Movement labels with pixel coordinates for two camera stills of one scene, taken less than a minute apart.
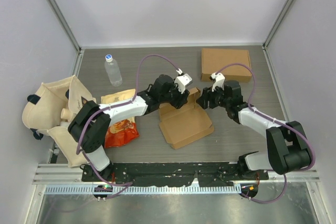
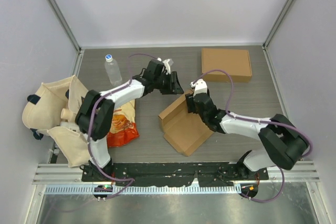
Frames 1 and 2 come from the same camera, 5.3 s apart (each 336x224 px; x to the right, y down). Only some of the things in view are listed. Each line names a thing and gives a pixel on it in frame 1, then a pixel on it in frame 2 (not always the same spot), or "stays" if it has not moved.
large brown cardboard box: (213, 59) stays
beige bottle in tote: (66, 114) stays
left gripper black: (182, 99) → (174, 87)
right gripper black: (207, 94) → (190, 103)
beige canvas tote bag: (42, 112) stays
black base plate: (207, 174) stays
